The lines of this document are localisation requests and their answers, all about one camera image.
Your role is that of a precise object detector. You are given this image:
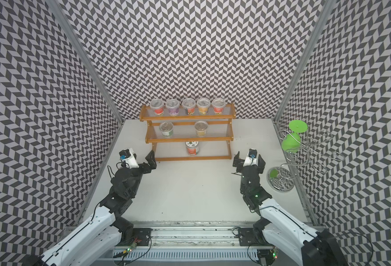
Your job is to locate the aluminium front rail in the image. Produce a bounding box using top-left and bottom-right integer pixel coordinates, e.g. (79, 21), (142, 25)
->
(132, 220), (255, 249)

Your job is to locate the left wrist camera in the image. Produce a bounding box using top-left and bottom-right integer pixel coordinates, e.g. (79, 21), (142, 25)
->
(119, 148), (139, 169)

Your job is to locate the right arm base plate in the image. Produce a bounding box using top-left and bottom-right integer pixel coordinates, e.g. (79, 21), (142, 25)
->
(236, 227), (270, 247)

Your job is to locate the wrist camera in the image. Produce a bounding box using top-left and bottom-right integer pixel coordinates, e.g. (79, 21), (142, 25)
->
(119, 148), (139, 169)
(243, 149), (259, 166)

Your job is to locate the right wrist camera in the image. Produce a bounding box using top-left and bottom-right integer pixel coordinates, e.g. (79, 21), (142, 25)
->
(243, 149), (259, 166)

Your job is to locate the orange wooden tiered shelf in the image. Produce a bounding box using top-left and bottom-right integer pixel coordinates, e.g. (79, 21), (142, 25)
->
(139, 103), (236, 161)

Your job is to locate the clear seed container beige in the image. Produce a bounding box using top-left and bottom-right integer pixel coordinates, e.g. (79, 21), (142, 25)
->
(194, 121), (209, 137)

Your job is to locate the clear seed container front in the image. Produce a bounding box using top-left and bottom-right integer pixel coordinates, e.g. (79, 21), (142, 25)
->
(159, 121), (173, 137)

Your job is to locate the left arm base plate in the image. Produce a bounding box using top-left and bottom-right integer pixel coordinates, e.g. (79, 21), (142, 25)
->
(119, 228), (152, 247)

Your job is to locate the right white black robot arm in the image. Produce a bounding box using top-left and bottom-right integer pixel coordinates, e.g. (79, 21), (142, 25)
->
(233, 149), (348, 266)

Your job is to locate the green plastic goblet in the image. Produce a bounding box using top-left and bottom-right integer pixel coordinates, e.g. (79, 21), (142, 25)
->
(281, 120), (308, 153)

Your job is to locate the pink jar floral lid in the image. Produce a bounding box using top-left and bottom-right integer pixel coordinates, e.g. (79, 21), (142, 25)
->
(185, 141), (199, 156)

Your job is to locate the silver wire cup rack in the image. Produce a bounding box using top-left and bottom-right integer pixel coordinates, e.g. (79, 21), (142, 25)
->
(266, 130), (345, 192)

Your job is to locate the clear seed container red label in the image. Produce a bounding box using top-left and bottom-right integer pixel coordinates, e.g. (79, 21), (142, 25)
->
(150, 98), (165, 116)

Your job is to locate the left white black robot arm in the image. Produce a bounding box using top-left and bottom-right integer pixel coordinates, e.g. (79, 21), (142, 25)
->
(22, 149), (157, 266)

